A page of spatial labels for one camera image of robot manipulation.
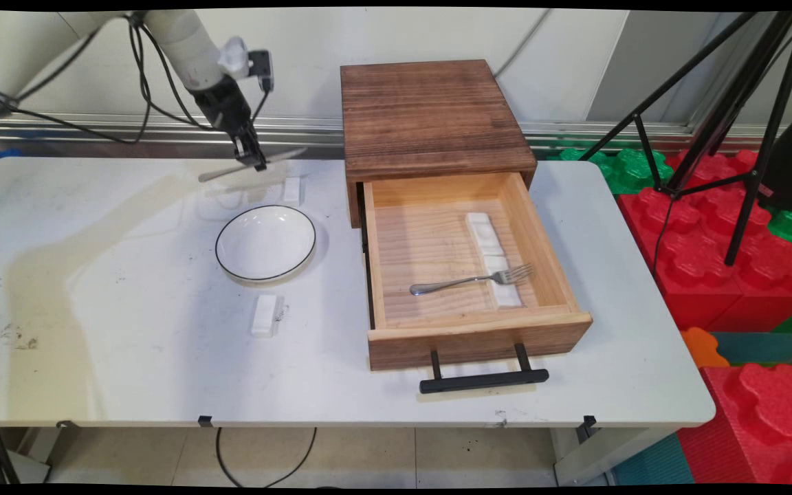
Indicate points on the white cutlery rest block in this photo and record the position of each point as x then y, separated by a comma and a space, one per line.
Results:
291, 190
265, 315

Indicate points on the white plate black rim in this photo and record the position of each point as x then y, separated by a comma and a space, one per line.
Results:
265, 242

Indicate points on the silver metal knife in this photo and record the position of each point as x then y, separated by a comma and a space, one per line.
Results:
221, 172

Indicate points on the black camera tripod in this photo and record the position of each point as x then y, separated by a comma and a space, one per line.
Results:
746, 103

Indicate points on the white textured rest strip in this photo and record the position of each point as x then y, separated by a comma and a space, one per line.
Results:
506, 292
484, 232

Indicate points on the dark wooden cabinet box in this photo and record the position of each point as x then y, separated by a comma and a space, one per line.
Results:
430, 113

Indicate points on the large red foam block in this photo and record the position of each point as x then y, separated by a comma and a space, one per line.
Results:
712, 254

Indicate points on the black table clip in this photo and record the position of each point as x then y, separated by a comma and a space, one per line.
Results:
587, 425
205, 420

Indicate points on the light wooden drawer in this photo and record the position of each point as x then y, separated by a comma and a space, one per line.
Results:
478, 337

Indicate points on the black wrist camera white mount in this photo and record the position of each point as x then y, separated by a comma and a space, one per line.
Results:
258, 67

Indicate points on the grey metal table leg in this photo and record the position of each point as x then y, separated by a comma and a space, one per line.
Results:
595, 457

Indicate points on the orange foam piece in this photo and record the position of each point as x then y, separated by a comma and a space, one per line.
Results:
702, 347

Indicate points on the teal foam mat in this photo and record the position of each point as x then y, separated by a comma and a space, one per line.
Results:
767, 347

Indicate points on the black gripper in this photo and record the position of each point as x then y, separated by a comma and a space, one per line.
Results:
225, 106

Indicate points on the silver metal fork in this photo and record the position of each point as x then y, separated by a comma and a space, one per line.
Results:
465, 280

